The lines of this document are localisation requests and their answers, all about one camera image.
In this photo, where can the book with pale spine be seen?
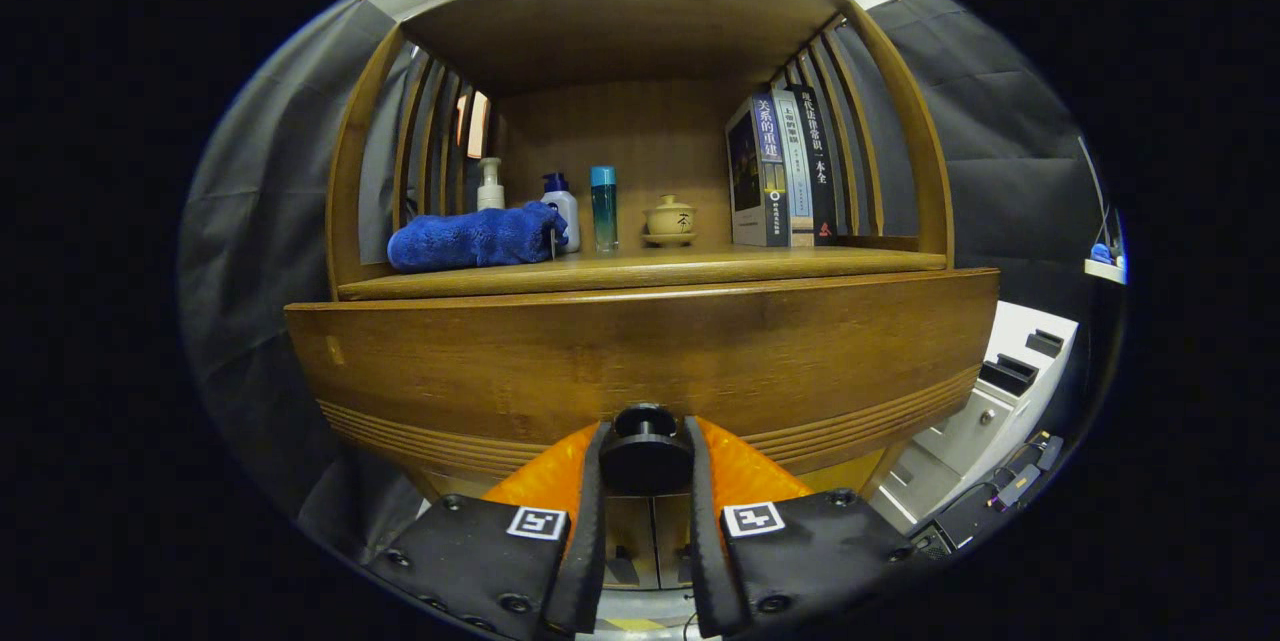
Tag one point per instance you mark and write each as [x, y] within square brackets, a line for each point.
[797, 181]

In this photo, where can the small blue object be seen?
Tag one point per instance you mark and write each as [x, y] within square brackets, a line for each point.
[1100, 253]

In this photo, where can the white pump bottle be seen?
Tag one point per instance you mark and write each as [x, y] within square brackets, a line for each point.
[490, 193]

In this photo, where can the brown wooden cabinet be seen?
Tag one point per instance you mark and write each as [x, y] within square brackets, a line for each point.
[620, 141]

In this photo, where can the wooden drawer with black knob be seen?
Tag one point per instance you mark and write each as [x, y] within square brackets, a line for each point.
[650, 351]

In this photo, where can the blue towel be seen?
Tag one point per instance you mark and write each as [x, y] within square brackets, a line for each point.
[470, 239]

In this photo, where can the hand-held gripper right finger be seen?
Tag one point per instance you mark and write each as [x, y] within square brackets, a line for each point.
[705, 541]

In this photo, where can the teal blue bottle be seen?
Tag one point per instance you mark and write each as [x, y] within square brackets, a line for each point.
[604, 211]

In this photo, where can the wooden cabinet door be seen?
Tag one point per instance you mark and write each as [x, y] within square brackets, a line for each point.
[672, 531]
[630, 531]

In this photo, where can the beige lidded teacup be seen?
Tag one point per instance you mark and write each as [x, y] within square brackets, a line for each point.
[670, 221]

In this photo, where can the book with blue spine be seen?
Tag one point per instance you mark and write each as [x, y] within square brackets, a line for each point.
[745, 171]

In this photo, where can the wooden countertop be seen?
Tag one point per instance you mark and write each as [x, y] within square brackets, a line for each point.
[680, 269]

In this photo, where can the white bottle with blue cap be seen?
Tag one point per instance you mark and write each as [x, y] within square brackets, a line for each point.
[566, 216]

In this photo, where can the white drawer cabinet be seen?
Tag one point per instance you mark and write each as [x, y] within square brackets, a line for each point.
[965, 426]

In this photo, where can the white desk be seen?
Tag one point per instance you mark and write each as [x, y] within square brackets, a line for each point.
[1105, 271]

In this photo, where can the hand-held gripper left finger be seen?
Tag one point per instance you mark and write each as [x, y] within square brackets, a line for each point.
[590, 531]

